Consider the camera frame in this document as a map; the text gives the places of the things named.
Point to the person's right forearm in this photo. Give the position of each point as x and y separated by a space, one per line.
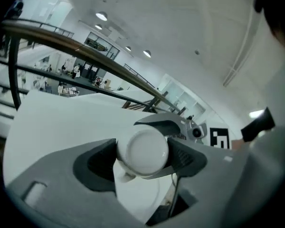
237 144

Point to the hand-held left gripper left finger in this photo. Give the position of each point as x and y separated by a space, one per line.
61 174

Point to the black balcony railing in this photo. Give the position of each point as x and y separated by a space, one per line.
139 76

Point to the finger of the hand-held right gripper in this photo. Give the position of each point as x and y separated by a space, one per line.
156 117
178 133

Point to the white cup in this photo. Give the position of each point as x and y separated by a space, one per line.
145 151

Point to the bright ceiling light panel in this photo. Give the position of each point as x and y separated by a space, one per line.
256 113

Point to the black railing with wooden handrail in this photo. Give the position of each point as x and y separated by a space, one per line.
14 79

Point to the black pendant ceiling lamp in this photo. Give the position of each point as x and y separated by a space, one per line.
147 53
98 26
101 15
128 48

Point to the black body-worn device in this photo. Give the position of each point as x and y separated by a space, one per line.
257 127

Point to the cardboard box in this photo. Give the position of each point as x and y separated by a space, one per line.
108 84

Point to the black framed glass window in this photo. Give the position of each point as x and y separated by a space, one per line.
102 44

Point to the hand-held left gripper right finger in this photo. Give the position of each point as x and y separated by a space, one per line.
216 174

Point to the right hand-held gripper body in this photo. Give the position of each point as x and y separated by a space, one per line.
219 138

